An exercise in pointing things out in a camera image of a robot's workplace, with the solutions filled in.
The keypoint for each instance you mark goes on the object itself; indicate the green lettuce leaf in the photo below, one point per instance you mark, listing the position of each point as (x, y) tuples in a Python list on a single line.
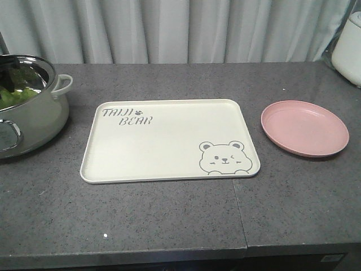
[(18, 86)]

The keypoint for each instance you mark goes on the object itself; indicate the cream bear serving tray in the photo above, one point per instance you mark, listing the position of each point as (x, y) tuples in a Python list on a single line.
[(156, 140)]

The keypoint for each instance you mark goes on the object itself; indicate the pink round plate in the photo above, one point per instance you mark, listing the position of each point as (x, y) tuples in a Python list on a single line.
[(304, 129)]

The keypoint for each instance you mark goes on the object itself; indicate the green electric cooking pot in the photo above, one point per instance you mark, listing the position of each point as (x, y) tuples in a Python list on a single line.
[(29, 125)]

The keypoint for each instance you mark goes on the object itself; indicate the black disinfection cabinet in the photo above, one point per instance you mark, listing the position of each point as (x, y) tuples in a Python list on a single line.
[(282, 262)]

